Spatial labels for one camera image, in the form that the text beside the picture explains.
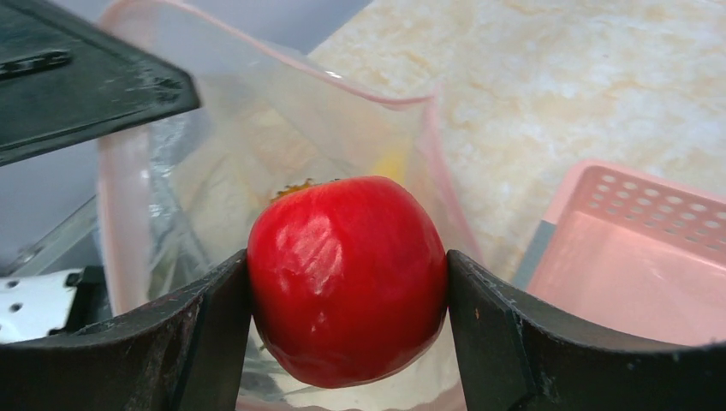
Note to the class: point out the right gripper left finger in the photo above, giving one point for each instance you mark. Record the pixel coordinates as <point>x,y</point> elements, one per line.
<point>183,351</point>

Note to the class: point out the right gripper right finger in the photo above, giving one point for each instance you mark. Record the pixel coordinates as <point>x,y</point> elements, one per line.
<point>517,352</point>

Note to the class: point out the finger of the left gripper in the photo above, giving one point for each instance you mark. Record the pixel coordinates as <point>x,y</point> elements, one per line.
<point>64,81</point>

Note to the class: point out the clear zip top bag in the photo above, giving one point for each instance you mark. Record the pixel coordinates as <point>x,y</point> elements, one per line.
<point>177,197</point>

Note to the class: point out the pink plastic basket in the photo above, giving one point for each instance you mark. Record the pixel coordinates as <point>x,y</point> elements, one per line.
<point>632,252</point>

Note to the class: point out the red apple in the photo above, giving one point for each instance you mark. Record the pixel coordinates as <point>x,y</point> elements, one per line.
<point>349,281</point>

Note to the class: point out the yellow banana bunch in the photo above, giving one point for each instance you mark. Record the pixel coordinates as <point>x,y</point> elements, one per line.
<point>391,164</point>

